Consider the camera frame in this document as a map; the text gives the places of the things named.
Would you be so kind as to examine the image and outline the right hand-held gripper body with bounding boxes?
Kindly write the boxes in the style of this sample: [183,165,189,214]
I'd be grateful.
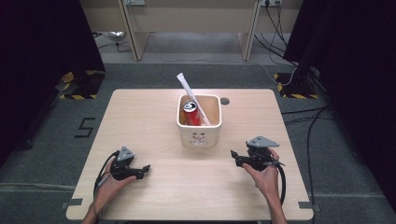
[246,134,286,173]

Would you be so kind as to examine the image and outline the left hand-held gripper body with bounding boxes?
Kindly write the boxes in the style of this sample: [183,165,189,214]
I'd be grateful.
[109,146,138,182]

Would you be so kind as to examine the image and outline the cream square bin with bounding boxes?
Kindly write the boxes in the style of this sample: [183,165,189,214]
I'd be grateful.
[176,93,223,149]

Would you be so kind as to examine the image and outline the red soda can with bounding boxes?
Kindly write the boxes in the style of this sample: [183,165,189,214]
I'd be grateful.
[181,100,203,127]

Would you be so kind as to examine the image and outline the person's right hand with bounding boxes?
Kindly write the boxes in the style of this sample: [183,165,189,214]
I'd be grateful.
[242,147,281,203]

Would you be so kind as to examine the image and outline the person's left hand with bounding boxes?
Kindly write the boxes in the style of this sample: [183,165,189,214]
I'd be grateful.
[92,159,138,217]

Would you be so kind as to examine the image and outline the black tape floor number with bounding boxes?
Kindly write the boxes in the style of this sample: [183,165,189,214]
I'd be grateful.
[74,117,97,139]

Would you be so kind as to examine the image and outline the grey tape strip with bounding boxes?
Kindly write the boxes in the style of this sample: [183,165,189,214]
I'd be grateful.
[298,201,321,213]

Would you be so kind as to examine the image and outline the hazard-striped stand base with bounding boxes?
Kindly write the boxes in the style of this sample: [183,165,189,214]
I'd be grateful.
[273,72,320,100]
[58,70,106,101]

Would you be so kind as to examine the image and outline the black curtain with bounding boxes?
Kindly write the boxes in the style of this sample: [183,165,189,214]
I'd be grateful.
[282,0,396,216]
[0,0,106,167]

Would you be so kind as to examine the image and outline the crumpled silver foil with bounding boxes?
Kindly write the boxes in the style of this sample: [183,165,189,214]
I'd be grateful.
[103,30,127,43]

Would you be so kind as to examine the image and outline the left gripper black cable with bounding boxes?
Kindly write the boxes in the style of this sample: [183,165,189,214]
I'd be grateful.
[92,149,121,200]

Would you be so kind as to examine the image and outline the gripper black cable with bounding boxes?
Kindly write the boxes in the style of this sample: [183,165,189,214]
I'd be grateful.
[276,162,288,207]
[92,149,121,200]

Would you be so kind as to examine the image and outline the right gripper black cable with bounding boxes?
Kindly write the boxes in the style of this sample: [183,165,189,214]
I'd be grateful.
[276,162,288,207]

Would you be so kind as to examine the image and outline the long black floor cable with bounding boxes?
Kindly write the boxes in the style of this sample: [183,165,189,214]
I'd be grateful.
[305,105,330,224]

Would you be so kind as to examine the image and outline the thin black floor cable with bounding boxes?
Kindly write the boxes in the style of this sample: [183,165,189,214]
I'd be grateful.
[283,116,334,126]

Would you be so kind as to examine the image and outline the short black floor cable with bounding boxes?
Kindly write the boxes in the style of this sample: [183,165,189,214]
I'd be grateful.
[92,31,133,53]

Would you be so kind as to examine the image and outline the black cables from outlet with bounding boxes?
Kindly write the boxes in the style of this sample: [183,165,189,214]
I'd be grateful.
[252,0,299,68]

